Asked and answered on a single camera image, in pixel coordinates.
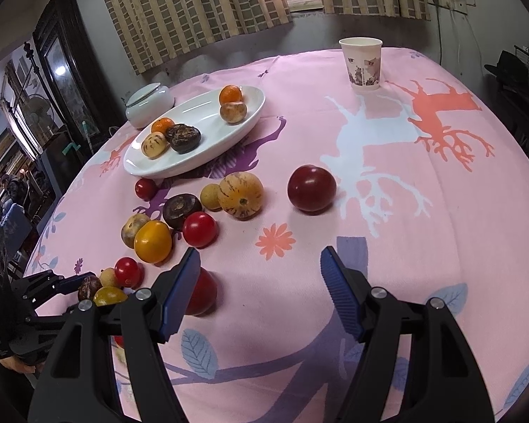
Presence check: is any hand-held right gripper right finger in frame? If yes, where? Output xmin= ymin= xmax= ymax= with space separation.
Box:
xmin=320 ymin=246 xmax=497 ymax=423

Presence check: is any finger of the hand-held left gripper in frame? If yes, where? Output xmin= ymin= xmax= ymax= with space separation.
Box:
xmin=22 ymin=308 xmax=82 ymax=336
xmin=11 ymin=270 xmax=98 ymax=305

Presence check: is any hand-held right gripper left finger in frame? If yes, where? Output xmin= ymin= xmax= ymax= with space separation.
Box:
xmin=28 ymin=248 xmax=202 ymax=423

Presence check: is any dark red plum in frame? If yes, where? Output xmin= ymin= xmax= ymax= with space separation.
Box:
xmin=185 ymin=268 xmax=218 ymax=317
xmin=287 ymin=165 xmax=337 ymax=212

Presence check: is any dark brown water chestnut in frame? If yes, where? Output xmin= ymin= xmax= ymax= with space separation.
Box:
xmin=78 ymin=276 xmax=103 ymax=300
xmin=176 ymin=127 xmax=202 ymax=155
xmin=165 ymin=123 xmax=190 ymax=147
xmin=162 ymin=194 xmax=202 ymax=231

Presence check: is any yellow-green tomato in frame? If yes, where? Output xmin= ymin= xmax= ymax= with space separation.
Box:
xmin=92 ymin=286 xmax=128 ymax=307

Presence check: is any brown-patched pepino melon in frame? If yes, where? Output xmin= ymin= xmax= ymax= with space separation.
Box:
xmin=219 ymin=102 xmax=248 ymax=123
xmin=121 ymin=213 xmax=151 ymax=248

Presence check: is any small striped pepino melon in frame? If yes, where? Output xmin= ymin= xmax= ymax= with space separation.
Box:
xmin=217 ymin=172 xmax=264 ymax=220

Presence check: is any large pale pepino melon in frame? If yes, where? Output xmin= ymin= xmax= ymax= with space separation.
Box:
xmin=141 ymin=132 xmax=169 ymax=159

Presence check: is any white oval plate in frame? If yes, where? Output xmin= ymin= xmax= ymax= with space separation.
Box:
xmin=122 ymin=85 xmax=266 ymax=180

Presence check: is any large orange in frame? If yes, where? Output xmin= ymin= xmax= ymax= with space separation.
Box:
xmin=151 ymin=117 xmax=176 ymax=135

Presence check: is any small orange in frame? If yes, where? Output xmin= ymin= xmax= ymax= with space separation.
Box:
xmin=219 ymin=85 xmax=242 ymax=106

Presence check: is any person's left hand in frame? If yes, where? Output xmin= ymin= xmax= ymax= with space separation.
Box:
xmin=0 ymin=356 xmax=38 ymax=373

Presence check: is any yellow tomato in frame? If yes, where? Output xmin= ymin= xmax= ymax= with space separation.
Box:
xmin=134 ymin=221 xmax=173 ymax=263

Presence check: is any pink printed tablecloth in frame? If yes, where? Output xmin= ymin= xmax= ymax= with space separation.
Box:
xmin=24 ymin=46 xmax=529 ymax=423

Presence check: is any small tan longan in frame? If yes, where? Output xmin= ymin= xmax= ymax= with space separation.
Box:
xmin=200 ymin=184 xmax=223 ymax=210

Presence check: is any small red tomato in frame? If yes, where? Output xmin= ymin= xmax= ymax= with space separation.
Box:
xmin=135 ymin=178 xmax=158 ymax=200

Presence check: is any standing fan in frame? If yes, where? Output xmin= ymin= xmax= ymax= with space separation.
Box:
xmin=24 ymin=94 xmax=54 ymax=130

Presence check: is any pale green lidded jar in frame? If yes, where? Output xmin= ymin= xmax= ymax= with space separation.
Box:
xmin=124 ymin=82 xmax=175 ymax=129

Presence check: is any dark framed mirror cabinet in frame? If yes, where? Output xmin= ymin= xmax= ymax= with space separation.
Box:
xmin=32 ymin=0 xmax=100 ymax=151

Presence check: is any printed paper cup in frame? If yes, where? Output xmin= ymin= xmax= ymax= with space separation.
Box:
xmin=339 ymin=37 xmax=383 ymax=92

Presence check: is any black hat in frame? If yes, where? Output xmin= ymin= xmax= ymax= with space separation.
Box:
xmin=485 ymin=50 xmax=529 ymax=84

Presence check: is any wide checked curtain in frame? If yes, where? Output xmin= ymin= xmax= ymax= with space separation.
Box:
xmin=95 ymin=0 xmax=294 ymax=75

